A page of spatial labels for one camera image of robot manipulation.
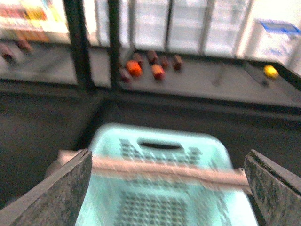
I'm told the black shelf upright right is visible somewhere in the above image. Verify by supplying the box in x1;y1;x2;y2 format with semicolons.
108;0;120;90

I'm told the black shelf divider right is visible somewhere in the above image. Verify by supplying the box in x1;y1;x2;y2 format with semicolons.
243;62;269;87

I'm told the black shelf upright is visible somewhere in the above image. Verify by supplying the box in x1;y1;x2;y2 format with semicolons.
63;0;95;93
108;0;120;90

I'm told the dark red fruit front left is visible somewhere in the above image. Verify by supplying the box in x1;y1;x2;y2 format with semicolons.
119;68;131;83

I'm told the dark red fruit far left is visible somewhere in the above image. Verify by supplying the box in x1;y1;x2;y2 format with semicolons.
0;43;14;62

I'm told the white chest freezer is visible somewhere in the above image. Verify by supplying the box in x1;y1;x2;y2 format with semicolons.
245;20;301;65

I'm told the black shelf upright left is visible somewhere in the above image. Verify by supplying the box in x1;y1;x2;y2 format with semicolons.
63;0;95;93

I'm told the yellow lemon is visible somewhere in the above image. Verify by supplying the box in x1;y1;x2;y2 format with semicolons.
263;65;279;78

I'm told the dark red fruit behind orange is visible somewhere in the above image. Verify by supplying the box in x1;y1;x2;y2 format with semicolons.
133;53;143;67

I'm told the glass door refrigerator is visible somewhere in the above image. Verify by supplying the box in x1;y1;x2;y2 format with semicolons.
94;0;253;56

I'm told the red yellow apple on shelf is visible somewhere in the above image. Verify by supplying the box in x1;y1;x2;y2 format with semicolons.
151;64;165;80

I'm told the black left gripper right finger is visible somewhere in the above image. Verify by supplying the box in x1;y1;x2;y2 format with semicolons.
244;150;301;226

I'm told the dark red fruit right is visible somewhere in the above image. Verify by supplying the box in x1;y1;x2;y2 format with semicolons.
173;55;183;71

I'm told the light blue plastic basket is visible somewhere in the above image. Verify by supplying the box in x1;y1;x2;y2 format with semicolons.
76;123;257;226

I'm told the grey basket handle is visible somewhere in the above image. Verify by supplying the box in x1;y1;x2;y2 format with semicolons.
92;156;252;195

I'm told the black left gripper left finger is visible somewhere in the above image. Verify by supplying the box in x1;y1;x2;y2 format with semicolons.
0;149;92;226

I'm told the dark red fruit back centre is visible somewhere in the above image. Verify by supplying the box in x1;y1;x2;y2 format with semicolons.
147;50;158;65

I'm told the small dark red fruit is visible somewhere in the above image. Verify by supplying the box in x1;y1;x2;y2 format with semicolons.
160;56;169;69

